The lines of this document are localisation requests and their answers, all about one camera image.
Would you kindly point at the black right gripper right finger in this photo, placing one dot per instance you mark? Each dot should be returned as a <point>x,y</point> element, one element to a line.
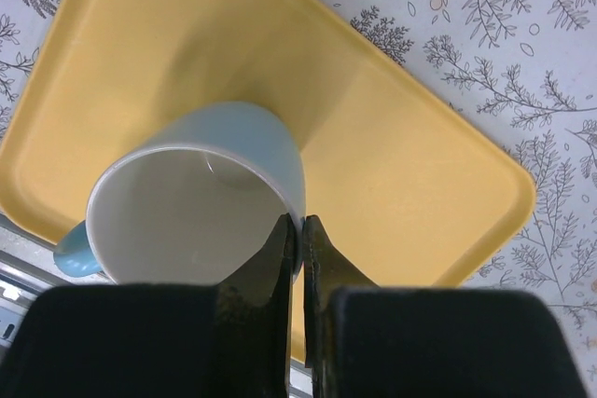
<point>363,340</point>

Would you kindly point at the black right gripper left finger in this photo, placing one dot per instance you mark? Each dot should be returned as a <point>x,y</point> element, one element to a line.
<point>230,339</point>

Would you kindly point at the white blue-handled mug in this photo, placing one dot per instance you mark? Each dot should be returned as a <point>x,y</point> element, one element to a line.
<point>191,204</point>

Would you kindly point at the yellow plastic tray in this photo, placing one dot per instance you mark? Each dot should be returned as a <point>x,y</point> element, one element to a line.
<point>408,190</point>

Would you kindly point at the floral patterned table mat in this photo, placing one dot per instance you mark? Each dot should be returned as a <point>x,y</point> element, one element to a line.
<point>520,72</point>

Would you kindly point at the aluminium frame rail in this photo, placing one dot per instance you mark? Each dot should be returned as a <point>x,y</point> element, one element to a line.
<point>27,270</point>

